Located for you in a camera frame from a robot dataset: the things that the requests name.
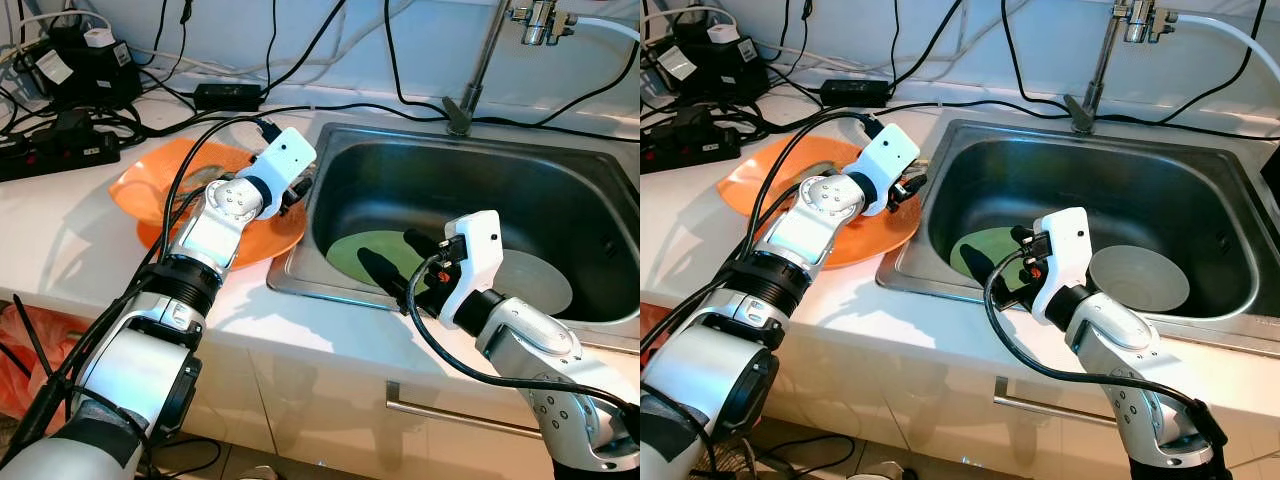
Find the white kitchen cabinet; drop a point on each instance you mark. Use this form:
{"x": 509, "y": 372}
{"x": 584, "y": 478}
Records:
{"x": 300, "y": 400}
{"x": 900, "y": 400}

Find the green plate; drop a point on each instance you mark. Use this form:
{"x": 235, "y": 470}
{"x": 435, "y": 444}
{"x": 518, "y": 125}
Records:
{"x": 345, "y": 260}
{"x": 990, "y": 240}

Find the pale grey bowl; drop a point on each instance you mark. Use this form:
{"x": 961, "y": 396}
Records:
{"x": 535, "y": 285}
{"x": 1140, "y": 280}

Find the stainless steel sink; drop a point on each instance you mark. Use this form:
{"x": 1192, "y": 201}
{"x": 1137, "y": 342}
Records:
{"x": 520, "y": 190}
{"x": 1100, "y": 180}

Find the black power adapter brick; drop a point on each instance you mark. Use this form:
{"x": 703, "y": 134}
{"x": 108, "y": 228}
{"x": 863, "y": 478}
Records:
{"x": 228, "y": 97}
{"x": 855, "y": 92}

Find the chrome faucet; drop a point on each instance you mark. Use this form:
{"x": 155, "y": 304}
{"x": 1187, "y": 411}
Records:
{"x": 1078, "y": 110}
{"x": 458, "y": 112}

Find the red plastic bag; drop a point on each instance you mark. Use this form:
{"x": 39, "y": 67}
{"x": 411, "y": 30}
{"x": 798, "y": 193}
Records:
{"x": 25, "y": 370}
{"x": 650, "y": 320}

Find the black power strip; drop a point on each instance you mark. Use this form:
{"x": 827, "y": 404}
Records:
{"x": 60, "y": 150}
{"x": 690, "y": 145}

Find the black charger box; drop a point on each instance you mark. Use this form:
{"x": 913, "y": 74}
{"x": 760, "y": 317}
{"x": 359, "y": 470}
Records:
{"x": 710, "y": 75}
{"x": 90, "y": 80}

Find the white plug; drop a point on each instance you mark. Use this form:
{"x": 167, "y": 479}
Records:
{"x": 97, "y": 38}
{"x": 723, "y": 33}

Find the large black appliance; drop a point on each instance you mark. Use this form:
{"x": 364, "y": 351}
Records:
{"x": 1272, "y": 190}

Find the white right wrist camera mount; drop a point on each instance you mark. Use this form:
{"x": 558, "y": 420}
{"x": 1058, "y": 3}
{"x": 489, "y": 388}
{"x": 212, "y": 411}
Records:
{"x": 480, "y": 255}
{"x": 1068, "y": 250}

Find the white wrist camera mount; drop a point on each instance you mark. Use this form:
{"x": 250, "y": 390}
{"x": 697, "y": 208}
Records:
{"x": 1068, "y": 250}
{"x": 480, "y": 255}
{"x": 288, "y": 155}
{"x": 893, "y": 152}

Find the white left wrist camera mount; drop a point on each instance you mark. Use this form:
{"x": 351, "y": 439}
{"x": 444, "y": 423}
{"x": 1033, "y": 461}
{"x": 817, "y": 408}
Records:
{"x": 893, "y": 152}
{"x": 288, "y": 155}

